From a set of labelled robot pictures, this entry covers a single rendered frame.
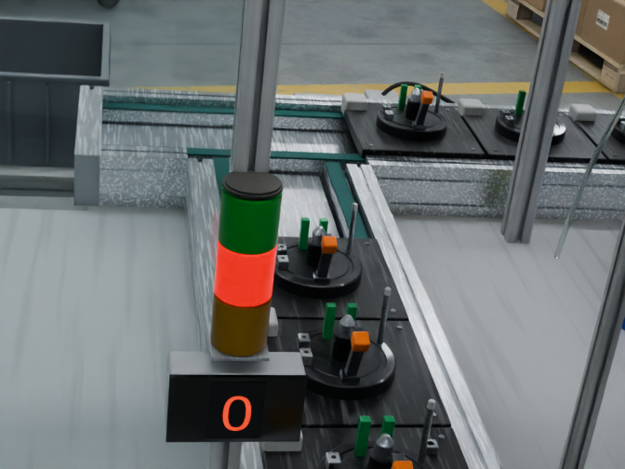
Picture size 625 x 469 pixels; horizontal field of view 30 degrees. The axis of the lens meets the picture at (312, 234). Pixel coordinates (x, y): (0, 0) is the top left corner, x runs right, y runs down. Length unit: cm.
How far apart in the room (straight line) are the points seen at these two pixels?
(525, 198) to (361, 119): 39
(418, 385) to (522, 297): 52
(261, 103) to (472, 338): 98
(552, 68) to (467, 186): 30
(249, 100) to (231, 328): 20
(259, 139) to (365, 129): 132
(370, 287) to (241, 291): 76
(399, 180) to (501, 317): 38
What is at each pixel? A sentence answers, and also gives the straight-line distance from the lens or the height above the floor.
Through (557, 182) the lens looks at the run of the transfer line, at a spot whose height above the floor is 93.
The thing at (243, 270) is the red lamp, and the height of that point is 135.
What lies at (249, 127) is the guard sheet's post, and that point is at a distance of 95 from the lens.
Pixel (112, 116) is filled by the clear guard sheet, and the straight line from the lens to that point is 96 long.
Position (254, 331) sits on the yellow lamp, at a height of 129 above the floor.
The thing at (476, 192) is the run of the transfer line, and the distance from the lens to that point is 222.
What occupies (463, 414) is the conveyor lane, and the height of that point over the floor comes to 95.
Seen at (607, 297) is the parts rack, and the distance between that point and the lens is 122.
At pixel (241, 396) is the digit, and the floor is 122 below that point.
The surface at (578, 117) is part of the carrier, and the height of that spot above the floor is 98.
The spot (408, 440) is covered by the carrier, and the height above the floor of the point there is 97.
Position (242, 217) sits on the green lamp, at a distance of 94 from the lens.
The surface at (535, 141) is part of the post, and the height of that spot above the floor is 106.
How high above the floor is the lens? 182
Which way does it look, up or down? 27 degrees down
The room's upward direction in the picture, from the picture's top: 7 degrees clockwise
